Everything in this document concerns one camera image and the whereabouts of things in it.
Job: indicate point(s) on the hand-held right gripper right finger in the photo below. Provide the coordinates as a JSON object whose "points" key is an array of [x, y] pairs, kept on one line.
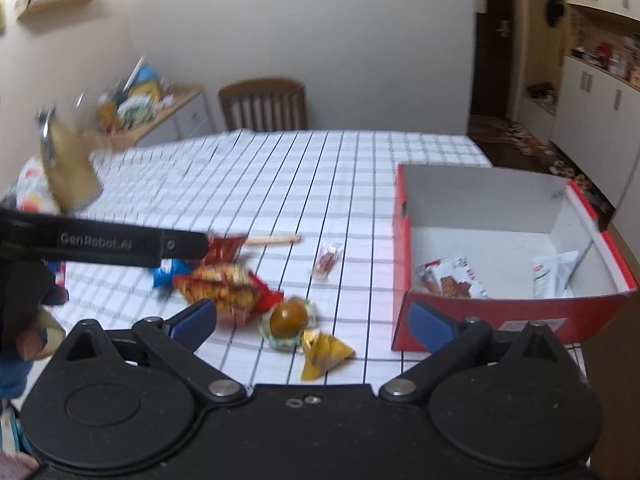
{"points": [[430, 322]]}

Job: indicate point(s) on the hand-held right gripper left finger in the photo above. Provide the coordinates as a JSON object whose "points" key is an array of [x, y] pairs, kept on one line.
{"points": [[195, 317]]}

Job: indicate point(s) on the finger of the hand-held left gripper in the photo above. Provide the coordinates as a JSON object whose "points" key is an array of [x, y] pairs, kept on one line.
{"points": [[100, 242]]}

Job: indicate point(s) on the red popcorn bag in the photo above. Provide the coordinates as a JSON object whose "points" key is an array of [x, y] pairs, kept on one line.
{"points": [[225, 287]]}

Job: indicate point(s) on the white brown cracker packet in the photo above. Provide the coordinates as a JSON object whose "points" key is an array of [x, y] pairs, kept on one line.
{"points": [[450, 280]]}

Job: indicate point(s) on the blue snack packet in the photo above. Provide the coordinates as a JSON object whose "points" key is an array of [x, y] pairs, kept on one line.
{"points": [[167, 274]]}

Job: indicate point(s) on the red cardboard box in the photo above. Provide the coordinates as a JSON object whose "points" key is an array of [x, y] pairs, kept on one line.
{"points": [[500, 310]]}

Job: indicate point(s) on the small red snack packet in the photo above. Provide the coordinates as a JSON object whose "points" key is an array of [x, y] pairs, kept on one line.
{"points": [[225, 249]]}

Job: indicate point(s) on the brown egg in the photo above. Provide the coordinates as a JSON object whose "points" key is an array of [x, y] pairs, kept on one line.
{"points": [[286, 320]]}

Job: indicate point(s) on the yellow triangular snack packet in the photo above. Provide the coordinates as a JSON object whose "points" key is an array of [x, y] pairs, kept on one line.
{"points": [[325, 352]]}

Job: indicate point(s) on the clear red candy packet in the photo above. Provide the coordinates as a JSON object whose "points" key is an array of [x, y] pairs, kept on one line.
{"points": [[326, 261]]}

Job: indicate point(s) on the white green snack packet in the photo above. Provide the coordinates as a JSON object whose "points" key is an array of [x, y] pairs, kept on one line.
{"points": [[547, 272]]}

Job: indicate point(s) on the person's left hand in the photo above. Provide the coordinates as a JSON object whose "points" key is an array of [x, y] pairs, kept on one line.
{"points": [[30, 346]]}

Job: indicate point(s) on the red white packet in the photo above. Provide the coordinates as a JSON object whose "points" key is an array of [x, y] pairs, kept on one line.
{"points": [[59, 272]]}

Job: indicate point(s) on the gold pitcher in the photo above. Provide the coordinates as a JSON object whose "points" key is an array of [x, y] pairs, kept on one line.
{"points": [[67, 170]]}

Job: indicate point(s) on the colourful dotted cloth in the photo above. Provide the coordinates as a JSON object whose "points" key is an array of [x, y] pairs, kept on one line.
{"points": [[30, 185]]}

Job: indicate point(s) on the sausage stick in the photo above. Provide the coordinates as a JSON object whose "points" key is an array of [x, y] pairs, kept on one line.
{"points": [[272, 240]]}

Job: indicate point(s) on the orange snack box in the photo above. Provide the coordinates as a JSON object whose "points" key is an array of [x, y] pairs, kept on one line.
{"points": [[106, 114]]}

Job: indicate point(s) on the green white tissue pack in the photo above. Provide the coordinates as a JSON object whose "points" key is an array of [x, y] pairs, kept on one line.
{"points": [[135, 108]]}

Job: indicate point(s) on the wooden white side cabinet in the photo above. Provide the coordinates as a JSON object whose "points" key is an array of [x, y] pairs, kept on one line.
{"points": [[192, 115]]}

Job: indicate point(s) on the blue yellow tray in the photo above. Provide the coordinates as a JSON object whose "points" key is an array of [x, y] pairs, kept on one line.
{"points": [[149, 82]]}

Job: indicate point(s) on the checked white tablecloth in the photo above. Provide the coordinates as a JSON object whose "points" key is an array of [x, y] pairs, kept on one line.
{"points": [[325, 185]]}

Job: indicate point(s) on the row of shoes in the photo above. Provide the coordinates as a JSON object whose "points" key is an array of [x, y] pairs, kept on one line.
{"points": [[550, 155]]}

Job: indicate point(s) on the wooden chair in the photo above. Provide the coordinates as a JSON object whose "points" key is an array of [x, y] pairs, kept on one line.
{"points": [[260, 87]]}

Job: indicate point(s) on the white shoe shelf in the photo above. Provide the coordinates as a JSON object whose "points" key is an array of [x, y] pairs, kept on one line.
{"points": [[537, 110]]}

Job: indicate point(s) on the dark wooden door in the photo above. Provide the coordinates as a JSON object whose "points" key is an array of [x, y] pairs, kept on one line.
{"points": [[495, 60]]}

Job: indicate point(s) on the black hanging bag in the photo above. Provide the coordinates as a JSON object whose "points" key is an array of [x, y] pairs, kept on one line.
{"points": [[555, 7]]}

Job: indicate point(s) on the wooden wall shelf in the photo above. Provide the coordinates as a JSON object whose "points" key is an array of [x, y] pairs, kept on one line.
{"points": [[60, 2]]}

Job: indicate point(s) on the white wall cabinet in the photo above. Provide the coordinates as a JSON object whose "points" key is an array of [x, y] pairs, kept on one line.
{"points": [[590, 100]]}

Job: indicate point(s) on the white light switch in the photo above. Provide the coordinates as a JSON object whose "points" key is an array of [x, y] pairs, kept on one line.
{"points": [[480, 2]]}

